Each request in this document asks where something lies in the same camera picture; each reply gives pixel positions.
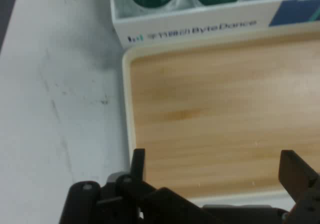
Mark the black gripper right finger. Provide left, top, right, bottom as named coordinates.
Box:
left=278, top=149, right=320, bottom=224

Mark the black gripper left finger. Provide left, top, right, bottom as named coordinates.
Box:
left=59, top=148, right=210, bottom=224

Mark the bamboo tray with cream rim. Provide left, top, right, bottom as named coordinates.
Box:
left=121, top=31, right=320, bottom=207

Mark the white and blue cardboard box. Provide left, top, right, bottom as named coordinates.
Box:
left=109, top=0, right=320, bottom=50

